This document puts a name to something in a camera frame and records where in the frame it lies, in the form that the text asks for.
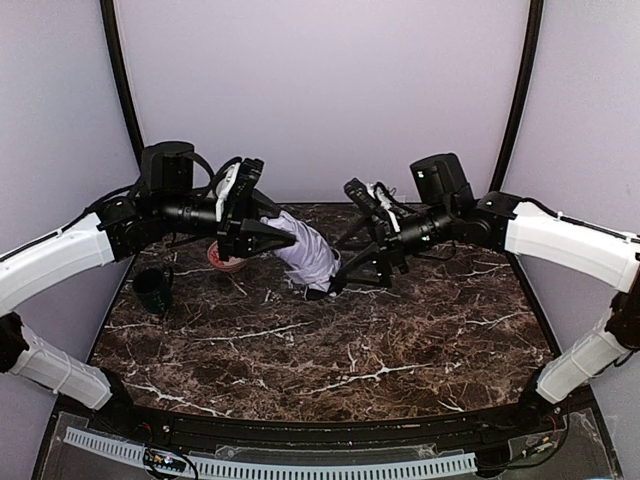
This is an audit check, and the lavender folding umbrella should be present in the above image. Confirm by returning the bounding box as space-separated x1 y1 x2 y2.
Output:
260 210 341 301

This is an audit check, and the black cup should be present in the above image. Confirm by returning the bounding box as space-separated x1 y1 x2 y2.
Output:
132 267 174 315

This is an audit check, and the right black corner post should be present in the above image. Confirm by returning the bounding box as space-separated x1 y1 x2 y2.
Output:
489 0 545 191

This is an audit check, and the grey slotted cable duct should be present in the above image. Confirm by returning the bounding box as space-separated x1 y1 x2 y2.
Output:
62 427 477 479

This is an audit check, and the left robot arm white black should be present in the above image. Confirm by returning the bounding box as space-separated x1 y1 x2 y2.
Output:
1 153 295 411

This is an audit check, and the left black corner post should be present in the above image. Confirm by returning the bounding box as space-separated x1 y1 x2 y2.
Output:
99 0 144 158

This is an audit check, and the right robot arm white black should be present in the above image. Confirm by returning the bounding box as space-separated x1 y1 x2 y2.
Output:
331 192 639 409

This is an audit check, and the black front table rail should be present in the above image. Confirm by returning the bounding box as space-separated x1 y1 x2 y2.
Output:
54 387 596 454

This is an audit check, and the red patterned plate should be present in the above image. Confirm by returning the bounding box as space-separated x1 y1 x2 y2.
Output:
207 240 249 272

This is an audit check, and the black corner post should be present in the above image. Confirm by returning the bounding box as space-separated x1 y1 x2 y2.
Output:
99 0 144 158
489 0 545 191

